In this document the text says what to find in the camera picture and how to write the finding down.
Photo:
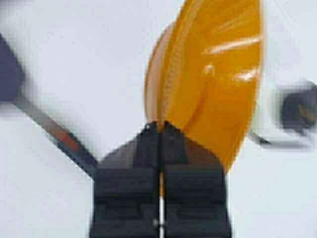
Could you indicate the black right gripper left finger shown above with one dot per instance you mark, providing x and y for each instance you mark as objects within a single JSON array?
[{"x": 126, "y": 189}]

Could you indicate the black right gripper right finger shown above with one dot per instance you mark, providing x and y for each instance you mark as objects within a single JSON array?
[{"x": 195, "y": 188}]

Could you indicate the glass oil pitcher black lid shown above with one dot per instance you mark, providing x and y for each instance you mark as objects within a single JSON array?
[{"x": 285, "y": 116}]

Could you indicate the stainless steel induction stove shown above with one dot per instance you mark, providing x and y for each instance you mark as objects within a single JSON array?
[{"x": 12, "y": 80}]

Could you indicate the orange plastic bowl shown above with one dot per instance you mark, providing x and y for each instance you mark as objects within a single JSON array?
[{"x": 204, "y": 74}]

